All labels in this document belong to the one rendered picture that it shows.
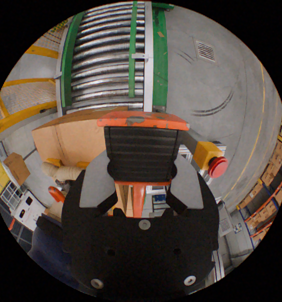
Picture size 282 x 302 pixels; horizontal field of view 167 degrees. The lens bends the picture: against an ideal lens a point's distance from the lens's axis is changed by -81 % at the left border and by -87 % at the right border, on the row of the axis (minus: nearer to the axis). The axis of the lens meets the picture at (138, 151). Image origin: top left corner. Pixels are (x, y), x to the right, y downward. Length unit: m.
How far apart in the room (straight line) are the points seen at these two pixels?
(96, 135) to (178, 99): 1.12
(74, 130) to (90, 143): 0.06
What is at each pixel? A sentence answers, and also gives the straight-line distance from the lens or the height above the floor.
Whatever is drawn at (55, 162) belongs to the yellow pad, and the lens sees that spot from 0.43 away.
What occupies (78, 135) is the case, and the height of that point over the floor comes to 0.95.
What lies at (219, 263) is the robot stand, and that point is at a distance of 1.07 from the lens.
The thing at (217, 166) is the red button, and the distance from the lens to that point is 0.28.
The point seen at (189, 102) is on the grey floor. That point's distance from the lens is 1.33.
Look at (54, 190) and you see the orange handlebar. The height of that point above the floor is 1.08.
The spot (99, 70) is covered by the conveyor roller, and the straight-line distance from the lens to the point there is 0.72.
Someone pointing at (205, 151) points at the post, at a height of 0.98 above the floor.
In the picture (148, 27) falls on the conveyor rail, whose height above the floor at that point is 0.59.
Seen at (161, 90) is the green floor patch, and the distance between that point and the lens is 1.21.
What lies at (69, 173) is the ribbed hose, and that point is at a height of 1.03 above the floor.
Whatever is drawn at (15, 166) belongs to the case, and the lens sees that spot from 2.05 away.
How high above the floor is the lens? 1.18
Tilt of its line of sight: 59 degrees down
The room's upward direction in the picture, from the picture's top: 179 degrees counter-clockwise
